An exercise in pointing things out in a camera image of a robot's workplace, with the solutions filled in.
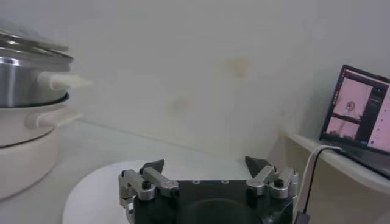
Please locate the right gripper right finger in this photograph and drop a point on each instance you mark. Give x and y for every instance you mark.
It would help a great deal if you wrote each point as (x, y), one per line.
(263, 178)

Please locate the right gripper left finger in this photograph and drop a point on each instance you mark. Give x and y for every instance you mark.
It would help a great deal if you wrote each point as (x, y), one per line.
(158, 180)

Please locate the perforated steel steamer basket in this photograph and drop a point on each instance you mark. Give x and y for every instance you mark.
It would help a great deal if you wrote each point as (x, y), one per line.
(27, 85)

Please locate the round white plate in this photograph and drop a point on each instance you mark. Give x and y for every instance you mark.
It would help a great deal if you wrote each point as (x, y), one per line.
(100, 194)

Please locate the cream electric cooker base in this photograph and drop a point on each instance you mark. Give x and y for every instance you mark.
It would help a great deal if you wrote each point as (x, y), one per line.
(27, 158)

